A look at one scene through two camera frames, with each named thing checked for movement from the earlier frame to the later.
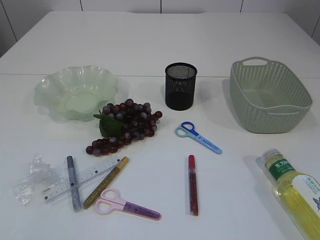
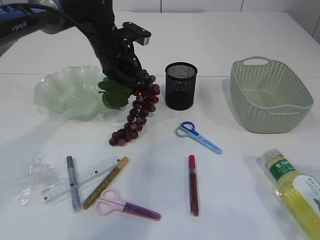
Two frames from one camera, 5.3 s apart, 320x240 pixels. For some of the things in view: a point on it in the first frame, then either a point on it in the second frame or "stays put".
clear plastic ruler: x=50 y=193 stays put
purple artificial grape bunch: x=120 y=123 to x=144 y=95
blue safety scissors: x=188 y=129 stays put
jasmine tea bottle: x=297 y=193 stays put
